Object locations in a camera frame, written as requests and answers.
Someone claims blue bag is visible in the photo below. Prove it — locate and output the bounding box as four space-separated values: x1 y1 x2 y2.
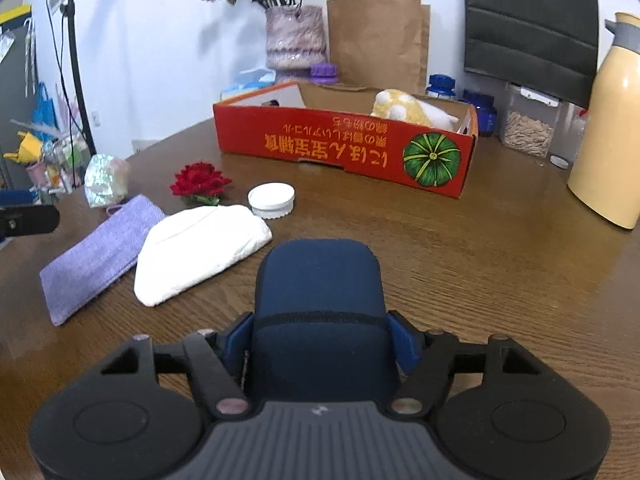
35 82 58 126

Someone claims black paper bag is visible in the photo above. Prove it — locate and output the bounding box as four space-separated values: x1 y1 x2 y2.
462 0 601 108

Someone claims dark blue bottle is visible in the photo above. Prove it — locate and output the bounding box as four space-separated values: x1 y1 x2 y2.
462 91 497 137

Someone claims brown paper bag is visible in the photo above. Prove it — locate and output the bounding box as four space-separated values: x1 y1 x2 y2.
326 0 432 95

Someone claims cluttered storage cart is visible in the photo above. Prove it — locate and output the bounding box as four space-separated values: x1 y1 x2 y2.
22 132 93 196

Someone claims blue tissue box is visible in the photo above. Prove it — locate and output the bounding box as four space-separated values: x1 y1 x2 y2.
220 67 277 101

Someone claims pink speckled vase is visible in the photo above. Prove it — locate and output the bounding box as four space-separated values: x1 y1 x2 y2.
264 4 328 72

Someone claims black light stand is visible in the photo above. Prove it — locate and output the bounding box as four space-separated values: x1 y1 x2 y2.
42 0 98 156

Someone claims purple lid bottle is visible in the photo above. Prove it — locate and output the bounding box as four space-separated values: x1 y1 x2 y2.
310 62 341 86

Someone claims white cloth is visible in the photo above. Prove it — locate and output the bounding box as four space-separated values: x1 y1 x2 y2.
133 204 273 307

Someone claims iridescent plastic bag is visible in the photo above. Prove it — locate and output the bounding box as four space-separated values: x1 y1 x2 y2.
84 154 132 208

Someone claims yellow and white plush toy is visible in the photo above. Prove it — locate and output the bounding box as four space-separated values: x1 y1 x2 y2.
370 88 460 128

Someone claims dark grey board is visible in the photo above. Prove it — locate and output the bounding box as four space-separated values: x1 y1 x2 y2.
0 0 38 186

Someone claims orange cardboard box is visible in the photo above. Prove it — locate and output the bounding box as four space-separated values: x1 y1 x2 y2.
212 81 479 200

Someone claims navy zip case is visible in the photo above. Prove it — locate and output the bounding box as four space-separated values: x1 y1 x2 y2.
250 239 401 403

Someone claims yellow paper wrap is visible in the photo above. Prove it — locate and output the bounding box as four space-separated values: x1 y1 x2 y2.
2 130 43 166

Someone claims clear plastic bottle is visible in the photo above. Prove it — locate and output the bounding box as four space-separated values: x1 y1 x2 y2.
570 107 591 161

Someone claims yellow thermos jug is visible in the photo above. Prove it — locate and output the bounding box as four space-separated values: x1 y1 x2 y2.
566 11 640 231

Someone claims red rose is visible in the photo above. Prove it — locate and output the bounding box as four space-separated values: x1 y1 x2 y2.
170 161 233 206

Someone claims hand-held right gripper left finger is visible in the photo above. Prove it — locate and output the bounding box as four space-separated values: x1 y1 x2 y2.
100 310 256 418

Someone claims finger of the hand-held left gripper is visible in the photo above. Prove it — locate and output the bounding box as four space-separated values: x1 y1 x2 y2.
0 190 39 206
0 204 61 240

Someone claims clear container of seeds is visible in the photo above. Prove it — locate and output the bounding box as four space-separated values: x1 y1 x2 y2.
499 82 566 158

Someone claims white round lid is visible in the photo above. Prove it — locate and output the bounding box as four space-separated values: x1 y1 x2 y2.
247 183 296 219

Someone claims purple knit pouch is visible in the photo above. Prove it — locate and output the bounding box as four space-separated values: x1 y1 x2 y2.
39 194 167 327

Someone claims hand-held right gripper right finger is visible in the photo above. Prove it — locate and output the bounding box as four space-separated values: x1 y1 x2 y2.
385 310 543 418

